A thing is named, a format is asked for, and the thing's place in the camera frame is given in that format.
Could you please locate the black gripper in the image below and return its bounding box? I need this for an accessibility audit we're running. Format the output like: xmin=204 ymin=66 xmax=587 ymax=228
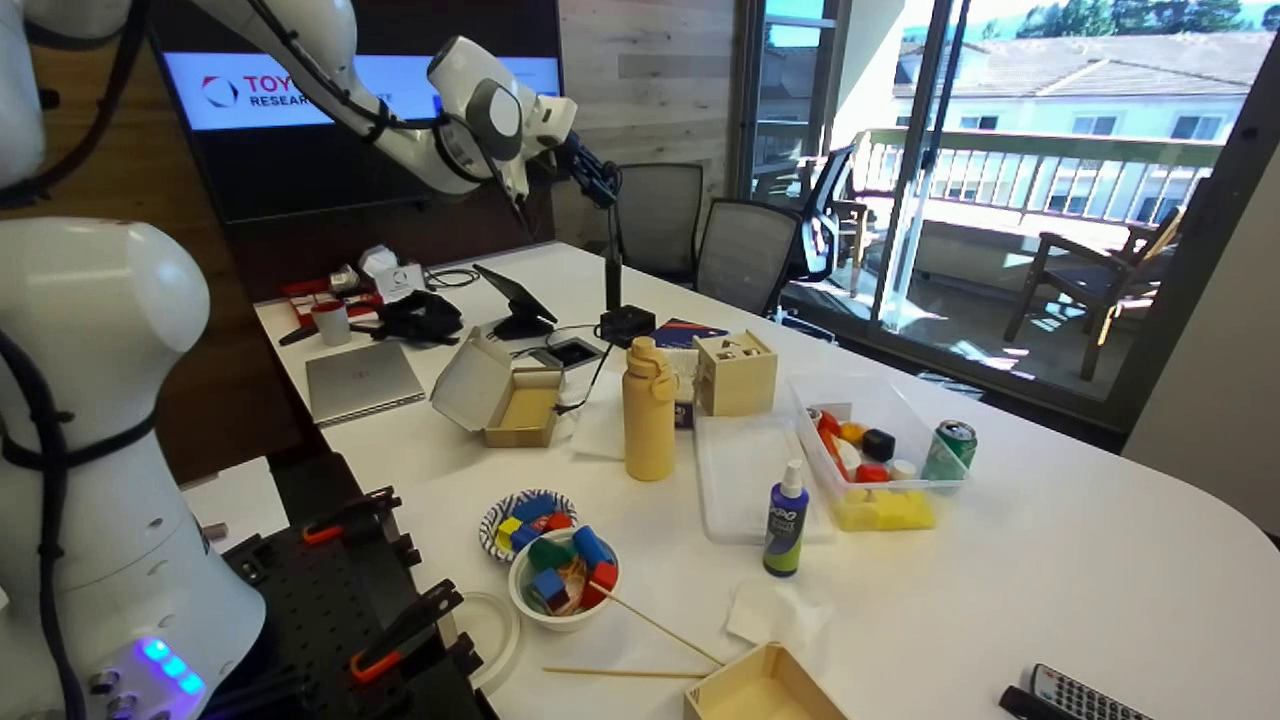
xmin=548 ymin=129 xmax=627 ymax=216

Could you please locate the brown cardboard box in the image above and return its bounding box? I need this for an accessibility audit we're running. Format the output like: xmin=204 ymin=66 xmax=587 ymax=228
xmin=428 ymin=330 xmax=572 ymax=453

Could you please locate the small black box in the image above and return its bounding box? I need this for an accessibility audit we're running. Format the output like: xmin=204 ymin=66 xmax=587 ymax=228
xmin=596 ymin=304 xmax=659 ymax=353

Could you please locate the wooden box with holes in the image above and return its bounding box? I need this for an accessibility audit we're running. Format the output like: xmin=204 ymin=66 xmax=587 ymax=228
xmin=688 ymin=330 xmax=779 ymax=422

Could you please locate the red and white box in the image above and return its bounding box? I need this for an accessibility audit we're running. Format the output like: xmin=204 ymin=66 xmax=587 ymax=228
xmin=279 ymin=277 xmax=385 ymax=343

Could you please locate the grey mesh office chair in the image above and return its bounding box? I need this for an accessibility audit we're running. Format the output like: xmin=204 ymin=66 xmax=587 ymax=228
xmin=690 ymin=195 xmax=804 ymax=320
xmin=612 ymin=161 xmax=707 ymax=284

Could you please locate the black tablet stand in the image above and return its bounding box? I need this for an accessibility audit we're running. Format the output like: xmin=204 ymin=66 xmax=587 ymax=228
xmin=472 ymin=260 xmax=559 ymax=343

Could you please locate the blue and red book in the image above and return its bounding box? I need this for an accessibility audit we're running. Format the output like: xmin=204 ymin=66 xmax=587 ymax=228
xmin=650 ymin=317 xmax=733 ymax=353

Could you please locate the black framed phone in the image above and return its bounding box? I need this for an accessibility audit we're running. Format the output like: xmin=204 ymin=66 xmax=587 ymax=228
xmin=526 ymin=332 xmax=612 ymax=378

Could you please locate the black office chair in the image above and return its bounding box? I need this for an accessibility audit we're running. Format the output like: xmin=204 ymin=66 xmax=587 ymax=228
xmin=795 ymin=138 xmax=868 ymax=288

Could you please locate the black bag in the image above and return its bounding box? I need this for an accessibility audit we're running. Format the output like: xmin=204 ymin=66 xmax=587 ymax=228
xmin=375 ymin=288 xmax=469 ymax=353

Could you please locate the white item with logo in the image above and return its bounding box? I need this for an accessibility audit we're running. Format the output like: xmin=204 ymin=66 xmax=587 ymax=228
xmin=357 ymin=246 xmax=428 ymax=308

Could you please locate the yellow bottle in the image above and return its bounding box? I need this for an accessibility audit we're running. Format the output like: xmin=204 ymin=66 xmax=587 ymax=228
xmin=618 ymin=332 xmax=679 ymax=488

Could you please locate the small white cup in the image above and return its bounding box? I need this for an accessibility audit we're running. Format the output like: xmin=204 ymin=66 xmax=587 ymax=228
xmin=312 ymin=304 xmax=357 ymax=353

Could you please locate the clear plastic tray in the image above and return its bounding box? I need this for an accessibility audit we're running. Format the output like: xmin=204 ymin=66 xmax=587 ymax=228
xmin=690 ymin=408 xmax=841 ymax=550

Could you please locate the silver laptop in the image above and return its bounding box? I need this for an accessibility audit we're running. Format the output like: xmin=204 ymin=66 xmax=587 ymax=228
xmin=301 ymin=337 xmax=428 ymax=432

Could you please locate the clear plastic container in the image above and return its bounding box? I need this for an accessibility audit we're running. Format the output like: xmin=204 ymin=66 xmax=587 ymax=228
xmin=795 ymin=398 xmax=967 ymax=538

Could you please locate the blue striped cloth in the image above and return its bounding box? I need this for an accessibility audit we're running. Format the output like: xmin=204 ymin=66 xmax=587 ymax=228
xmin=477 ymin=483 xmax=578 ymax=567

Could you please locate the blue glue bottle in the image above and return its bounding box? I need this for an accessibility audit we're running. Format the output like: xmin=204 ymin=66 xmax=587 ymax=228
xmin=760 ymin=459 xmax=811 ymax=582

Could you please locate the black orange clamp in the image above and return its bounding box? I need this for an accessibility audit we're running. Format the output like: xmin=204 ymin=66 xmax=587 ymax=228
xmin=346 ymin=575 xmax=469 ymax=694
xmin=292 ymin=483 xmax=402 ymax=552

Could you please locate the white bowl with blocks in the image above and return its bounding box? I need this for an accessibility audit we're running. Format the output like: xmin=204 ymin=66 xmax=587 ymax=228
xmin=503 ymin=523 xmax=625 ymax=631

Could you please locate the yellow sponge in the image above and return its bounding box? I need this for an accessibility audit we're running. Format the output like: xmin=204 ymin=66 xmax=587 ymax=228
xmin=830 ymin=483 xmax=935 ymax=538

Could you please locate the balcony railing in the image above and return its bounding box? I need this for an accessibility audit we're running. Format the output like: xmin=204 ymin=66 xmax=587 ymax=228
xmin=850 ymin=129 xmax=1223 ymax=234

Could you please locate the green can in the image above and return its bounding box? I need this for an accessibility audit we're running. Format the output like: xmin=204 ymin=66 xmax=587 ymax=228
xmin=916 ymin=416 xmax=981 ymax=488

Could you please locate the thin wooden stick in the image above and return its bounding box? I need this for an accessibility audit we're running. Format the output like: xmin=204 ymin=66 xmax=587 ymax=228
xmin=591 ymin=584 xmax=727 ymax=673
xmin=540 ymin=660 xmax=710 ymax=685

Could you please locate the wooden patio chair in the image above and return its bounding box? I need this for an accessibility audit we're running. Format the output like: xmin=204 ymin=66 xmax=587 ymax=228
xmin=1005 ymin=176 xmax=1203 ymax=383

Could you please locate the black mounting plate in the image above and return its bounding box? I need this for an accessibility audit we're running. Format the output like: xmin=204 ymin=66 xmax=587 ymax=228
xmin=216 ymin=446 xmax=503 ymax=720

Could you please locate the wooden tray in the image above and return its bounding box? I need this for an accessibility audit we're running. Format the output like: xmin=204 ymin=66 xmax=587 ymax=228
xmin=679 ymin=640 xmax=850 ymax=720

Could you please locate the black remote control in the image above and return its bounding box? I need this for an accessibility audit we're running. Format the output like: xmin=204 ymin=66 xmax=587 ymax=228
xmin=995 ymin=660 xmax=1150 ymax=720

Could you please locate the wall TV screen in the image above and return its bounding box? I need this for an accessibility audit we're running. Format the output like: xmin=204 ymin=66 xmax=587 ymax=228
xmin=132 ymin=0 xmax=572 ymax=228

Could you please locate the white ring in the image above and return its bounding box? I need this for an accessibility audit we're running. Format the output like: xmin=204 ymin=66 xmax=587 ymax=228
xmin=443 ymin=590 xmax=525 ymax=695

